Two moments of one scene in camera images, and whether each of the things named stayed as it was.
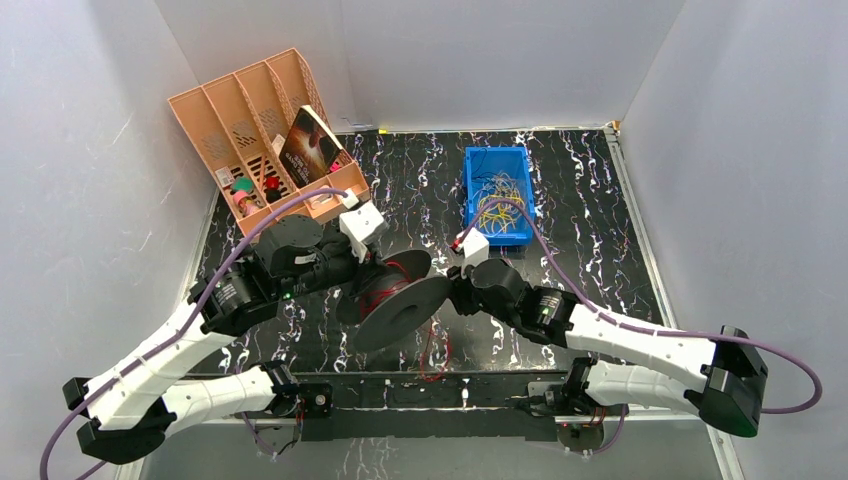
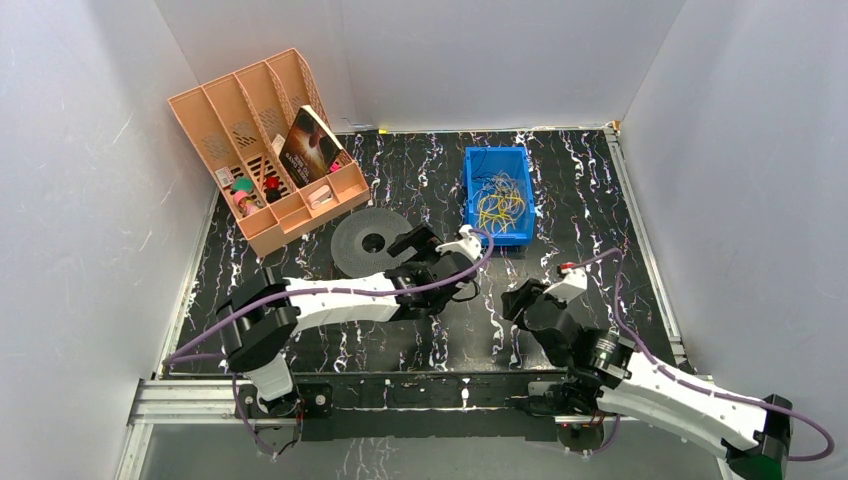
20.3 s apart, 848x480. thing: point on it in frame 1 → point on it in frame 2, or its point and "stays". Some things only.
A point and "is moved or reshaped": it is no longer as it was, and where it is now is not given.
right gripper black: (458, 294) → (514, 299)
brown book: (308, 149) stays
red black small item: (273, 193) stays
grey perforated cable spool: (394, 299) is moved or reshaped
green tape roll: (243, 183) stays
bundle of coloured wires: (499, 205) stays
